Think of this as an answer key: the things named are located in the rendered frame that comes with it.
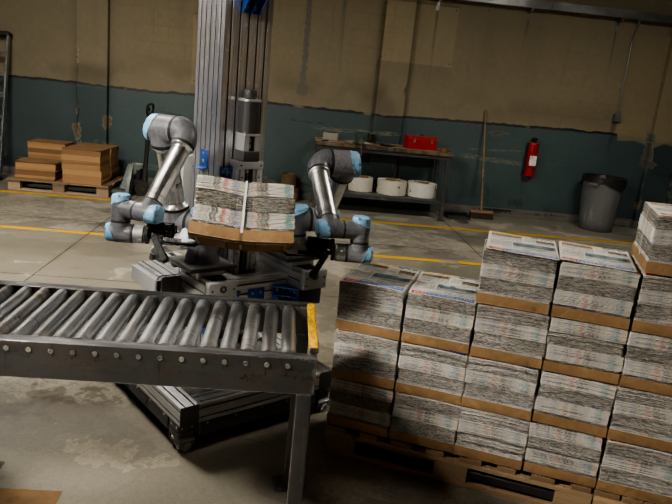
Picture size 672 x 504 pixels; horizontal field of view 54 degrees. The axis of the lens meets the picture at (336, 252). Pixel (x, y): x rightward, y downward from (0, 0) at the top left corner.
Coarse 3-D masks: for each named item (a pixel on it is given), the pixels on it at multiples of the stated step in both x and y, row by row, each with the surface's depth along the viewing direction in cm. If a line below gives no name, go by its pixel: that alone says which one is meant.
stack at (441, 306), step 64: (384, 320) 279; (448, 320) 271; (512, 320) 263; (576, 320) 257; (448, 384) 276; (512, 384) 267; (576, 384) 260; (384, 448) 306; (512, 448) 274; (576, 448) 265
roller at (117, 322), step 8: (128, 296) 244; (136, 296) 244; (128, 304) 235; (136, 304) 240; (120, 312) 226; (128, 312) 230; (112, 320) 219; (120, 320) 221; (104, 328) 212; (112, 328) 213; (120, 328) 218; (104, 336) 205; (112, 336) 209
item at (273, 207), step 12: (264, 192) 243; (276, 192) 244; (288, 192) 245; (252, 204) 242; (264, 204) 243; (276, 204) 243; (288, 204) 244; (252, 216) 242; (264, 216) 243; (276, 216) 243; (288, 216) 245; (252, 228) 242; (264, 228) 242; (276, 228) 243; (288, 228) 244
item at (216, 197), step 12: (204, 180) 240; (216, 180) 241; (228, 180) 242; (204, 192) 241; (216, 192) 241; (228, 192) 241; (204, 204) 240; (216, 204) 240; (228, 204) 241; (204, 216) 240; (216, 216) 240; (228, 216) 241; (204, 240) 249; (216, 240) 243; (228, 240) 241
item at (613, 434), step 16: (640, 256) 257; (656, 272) 242; (624, 384) 254; (640, 384) 252; (656, 384) 251; (608, 432) 260; (624, 432) 258; (656, 448) 256; (640, 496) 262; (656, 496) 260
